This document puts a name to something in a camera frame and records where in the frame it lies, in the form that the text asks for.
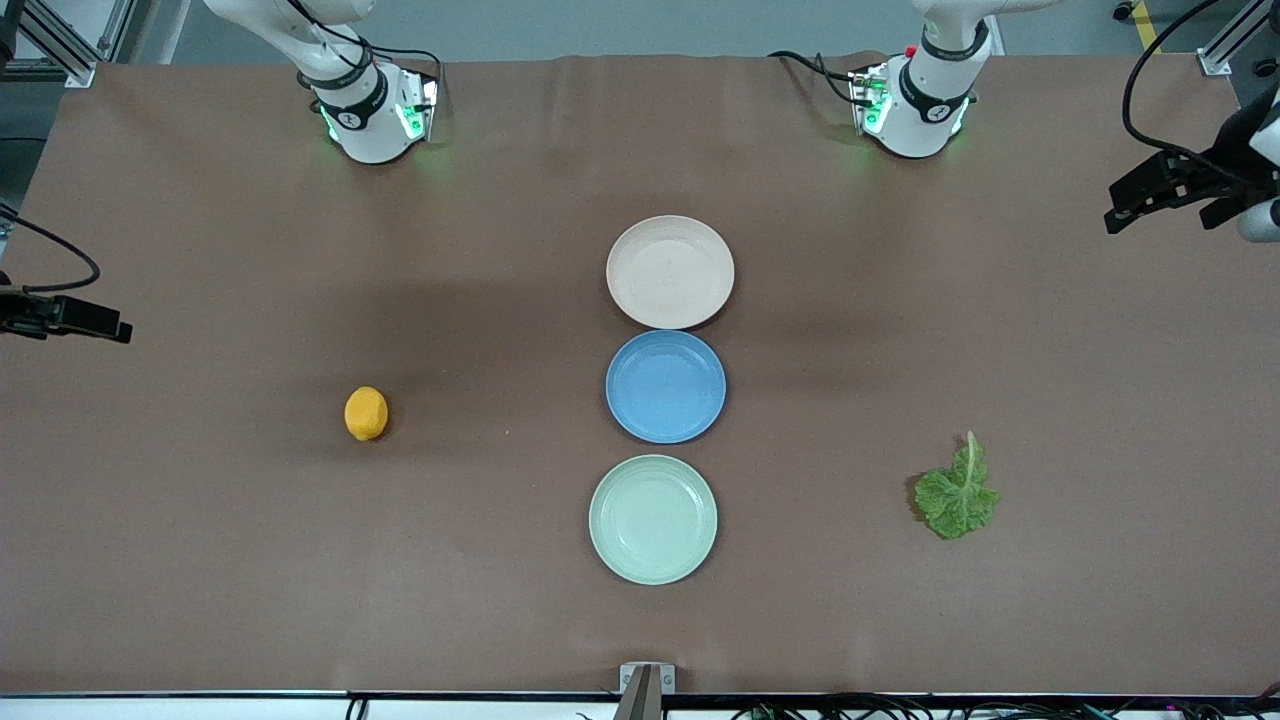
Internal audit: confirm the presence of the beige round plate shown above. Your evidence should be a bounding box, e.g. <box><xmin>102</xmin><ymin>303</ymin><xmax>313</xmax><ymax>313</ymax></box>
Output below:
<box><xmin>606</xmin><ymin>215</ymin><xmax>736</xmax><ymax>330</ymax></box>

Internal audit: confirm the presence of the blue round plate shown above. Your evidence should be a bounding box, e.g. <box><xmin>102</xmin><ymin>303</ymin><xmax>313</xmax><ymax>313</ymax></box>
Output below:
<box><xmin>605</xmin><ymin>330</ymin><xmax>728</xmax><ymax>445</ymax></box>

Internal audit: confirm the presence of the black right base cable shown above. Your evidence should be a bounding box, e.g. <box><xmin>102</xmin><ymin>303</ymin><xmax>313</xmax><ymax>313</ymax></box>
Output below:
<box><xmin>295</xmin><ymin>0</ymin><xmax>447</xmax><ymax>111</ymax></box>

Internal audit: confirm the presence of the pale green round plate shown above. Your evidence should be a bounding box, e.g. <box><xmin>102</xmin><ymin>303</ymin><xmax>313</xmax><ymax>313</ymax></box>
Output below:
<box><xmin>588</xmin><ymin>454</ymin><xmax>719</xmax><ymax>586</ymax></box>

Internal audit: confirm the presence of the green lettuce leaf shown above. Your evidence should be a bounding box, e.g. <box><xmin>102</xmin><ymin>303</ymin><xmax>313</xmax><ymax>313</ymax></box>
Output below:
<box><xmin>914</xmin><ymin>431</ymin><xmax>1001</xmax><ymax>540</ymax></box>

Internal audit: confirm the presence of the black left base cable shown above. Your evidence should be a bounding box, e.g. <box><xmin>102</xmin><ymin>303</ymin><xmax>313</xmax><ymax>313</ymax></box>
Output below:
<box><xmin>768</xmin><ymin>49</ymin><xmax>863</xmax><ymax>107</ymax></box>

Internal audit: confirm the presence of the aluminium frame profile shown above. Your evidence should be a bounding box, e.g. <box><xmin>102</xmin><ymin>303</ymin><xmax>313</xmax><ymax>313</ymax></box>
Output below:
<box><xmin>1195</xmin><ymin>0</ymin><xmax>1280</xmax><ymax>77</ymax></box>
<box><xmin>0</xmin><ymin>0</ymin><xmax>137</xmax><ymax>89</ymax></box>

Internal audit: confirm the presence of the brown table cover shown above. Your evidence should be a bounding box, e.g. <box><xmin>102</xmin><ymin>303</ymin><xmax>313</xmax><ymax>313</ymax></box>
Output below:
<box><xmin>0</xmin><ymin>52</ymin><xmax>1280</xmax><ymax>697</ymax></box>

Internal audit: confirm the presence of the black base cable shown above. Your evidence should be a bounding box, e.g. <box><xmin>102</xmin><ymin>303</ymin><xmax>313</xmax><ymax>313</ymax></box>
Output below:
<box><xmin>295</xmin><ymin>0</ymin><xmax>447</xmax><ymax>111</ymax></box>
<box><xmin>768</xmin><ymin>49</ymin><xmax>863</xmax><ymax>107</ymax></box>

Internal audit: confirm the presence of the yellow lemon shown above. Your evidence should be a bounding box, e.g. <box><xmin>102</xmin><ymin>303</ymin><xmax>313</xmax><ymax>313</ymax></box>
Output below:
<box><xmin>344</xmin><ymin>386</ymin><xmax>389</xmax><ymax>442</ymax></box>

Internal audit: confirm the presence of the grey metal camera mount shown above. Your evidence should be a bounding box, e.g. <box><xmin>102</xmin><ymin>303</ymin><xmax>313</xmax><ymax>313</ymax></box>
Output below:
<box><xmin>618</xmin><ymin>662</ymin><xmax>677</xmax><ymax>720</ymax></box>

